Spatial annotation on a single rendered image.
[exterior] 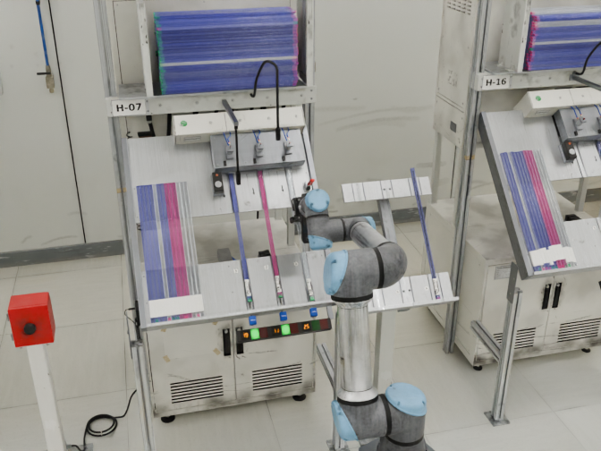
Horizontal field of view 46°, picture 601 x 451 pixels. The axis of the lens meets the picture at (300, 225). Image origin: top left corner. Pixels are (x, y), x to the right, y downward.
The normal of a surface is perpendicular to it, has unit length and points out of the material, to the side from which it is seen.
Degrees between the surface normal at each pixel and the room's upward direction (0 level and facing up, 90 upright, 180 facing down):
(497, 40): 90
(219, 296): 46
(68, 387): 0
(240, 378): 90
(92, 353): 0
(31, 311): 90
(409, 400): 7
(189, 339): 90
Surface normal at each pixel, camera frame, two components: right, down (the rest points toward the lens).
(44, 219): 0.24, 0.42
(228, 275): 0.17, -0.33
